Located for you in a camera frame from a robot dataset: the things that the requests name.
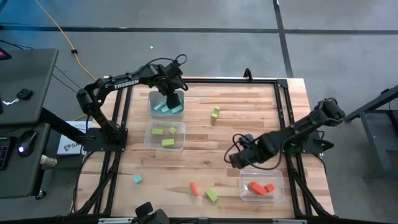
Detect black aluminium table frame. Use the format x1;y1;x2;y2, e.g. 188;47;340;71
70;77;332;224

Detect dark grey desk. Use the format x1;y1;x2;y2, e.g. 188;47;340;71
0;48;60;200

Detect black metal stand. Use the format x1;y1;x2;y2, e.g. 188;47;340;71
341;83;398;181

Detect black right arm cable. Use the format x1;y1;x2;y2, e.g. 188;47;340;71
223;133;282;171

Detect white printed card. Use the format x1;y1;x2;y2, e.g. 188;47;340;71
57;120;93;156

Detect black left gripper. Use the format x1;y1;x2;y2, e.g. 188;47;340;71
157;73;189;110

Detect black keyboard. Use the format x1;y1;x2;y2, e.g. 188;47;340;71
0;136;12;171

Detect clear plastic bin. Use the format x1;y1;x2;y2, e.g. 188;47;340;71
144;119;187;152
238;168;286;203
146;90;185;119

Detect small black device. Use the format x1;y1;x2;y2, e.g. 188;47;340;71
16;88;34;101

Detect orange floor cable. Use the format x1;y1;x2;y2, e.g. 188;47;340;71
34;0;98;121

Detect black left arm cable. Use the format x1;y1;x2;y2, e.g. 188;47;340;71
144;54;188;68

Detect silver edge bracket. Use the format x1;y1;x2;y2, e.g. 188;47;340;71
98;217;134;224
272;218;308;224

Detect black computer mouse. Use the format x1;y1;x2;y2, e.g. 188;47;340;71
17;129;38;158

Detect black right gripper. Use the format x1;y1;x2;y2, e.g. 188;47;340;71
229;144;265;170

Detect pink lit screen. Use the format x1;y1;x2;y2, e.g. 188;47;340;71
0;47;12;62

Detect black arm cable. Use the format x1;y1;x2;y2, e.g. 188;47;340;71
144;54;188;68
223;133;282;171

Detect white roll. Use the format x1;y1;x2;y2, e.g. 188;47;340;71
39;154;58;168

